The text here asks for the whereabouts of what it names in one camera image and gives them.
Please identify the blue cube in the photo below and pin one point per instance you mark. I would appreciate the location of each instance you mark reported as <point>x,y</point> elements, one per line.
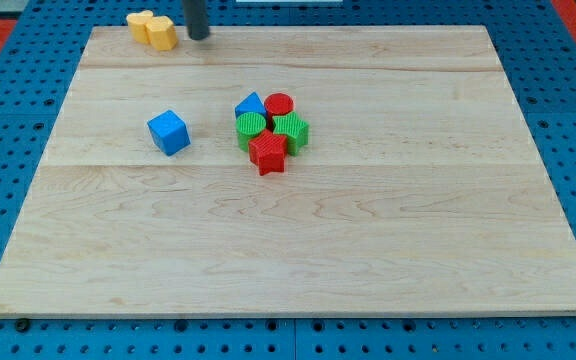
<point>169,132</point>

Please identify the yellow heart block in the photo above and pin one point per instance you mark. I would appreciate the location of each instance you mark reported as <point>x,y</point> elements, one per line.
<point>136,22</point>

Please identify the red star block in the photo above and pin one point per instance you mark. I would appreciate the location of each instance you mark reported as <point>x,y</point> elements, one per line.
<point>267,151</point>

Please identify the green star block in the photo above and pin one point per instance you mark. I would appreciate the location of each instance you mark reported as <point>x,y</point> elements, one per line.
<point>294,128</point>

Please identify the green cylinder block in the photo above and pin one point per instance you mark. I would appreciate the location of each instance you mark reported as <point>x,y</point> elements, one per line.
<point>248,126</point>

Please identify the red cylinder block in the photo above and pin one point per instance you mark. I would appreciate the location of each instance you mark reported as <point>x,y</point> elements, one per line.
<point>278,104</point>

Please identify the blue triangle block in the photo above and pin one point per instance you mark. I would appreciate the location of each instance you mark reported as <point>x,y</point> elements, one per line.
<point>252,103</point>

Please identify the light wooden board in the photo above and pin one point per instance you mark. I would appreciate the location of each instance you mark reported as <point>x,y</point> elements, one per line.
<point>421,192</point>

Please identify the yellow hexagon block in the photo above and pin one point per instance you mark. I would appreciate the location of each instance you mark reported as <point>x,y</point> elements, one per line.
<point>161,33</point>

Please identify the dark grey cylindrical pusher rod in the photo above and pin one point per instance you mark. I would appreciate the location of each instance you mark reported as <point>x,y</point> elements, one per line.
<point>196,19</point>

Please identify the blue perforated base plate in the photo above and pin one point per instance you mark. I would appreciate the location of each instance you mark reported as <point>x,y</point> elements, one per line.
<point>535,44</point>

